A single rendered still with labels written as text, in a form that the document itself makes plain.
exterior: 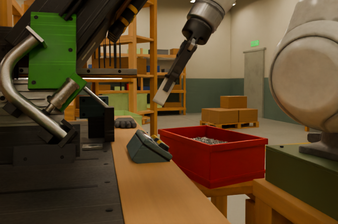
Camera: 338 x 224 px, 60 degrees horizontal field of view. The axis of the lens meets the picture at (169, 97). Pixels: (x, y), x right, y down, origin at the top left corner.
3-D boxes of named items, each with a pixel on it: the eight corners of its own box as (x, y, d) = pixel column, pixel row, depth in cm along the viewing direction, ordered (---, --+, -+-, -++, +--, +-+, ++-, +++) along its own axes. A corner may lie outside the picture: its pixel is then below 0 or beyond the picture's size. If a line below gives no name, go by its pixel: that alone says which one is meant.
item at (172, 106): (186, 115, 987) (186, 48, 976) (89, 118, 893) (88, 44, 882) (180, 113, 1038) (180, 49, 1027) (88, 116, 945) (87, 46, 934)
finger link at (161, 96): (175, 83, 77) (175, 82, 76) (162, 106, 76) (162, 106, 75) (165, 77, 76) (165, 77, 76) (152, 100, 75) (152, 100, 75)
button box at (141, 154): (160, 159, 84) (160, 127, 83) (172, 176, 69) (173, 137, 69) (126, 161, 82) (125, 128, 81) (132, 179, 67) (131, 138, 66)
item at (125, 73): (132, 79, 108) (132, 70, 108) (137, 78, 92) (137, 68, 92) (16, 78, 99) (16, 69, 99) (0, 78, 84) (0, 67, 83)
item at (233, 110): (238, 123, 788) (238, 95, 784) (259, 127, 716) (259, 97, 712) (199, 125, 737) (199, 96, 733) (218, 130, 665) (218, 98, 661)
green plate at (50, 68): (78, 95, 83) (78, 26, 87) (75, 88, 75) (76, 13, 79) (34, 95, 81) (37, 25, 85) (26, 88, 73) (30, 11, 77)
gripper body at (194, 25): (217, 28, 75) (200, 59, 74) (206, 37, 83) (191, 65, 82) (191, 13, 74) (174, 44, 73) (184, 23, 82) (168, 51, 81)
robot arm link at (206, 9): (218, 22, 84) (208, 39, 84) (191, 5, 83) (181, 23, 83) (229, 11, 76) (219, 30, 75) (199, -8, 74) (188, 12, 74)
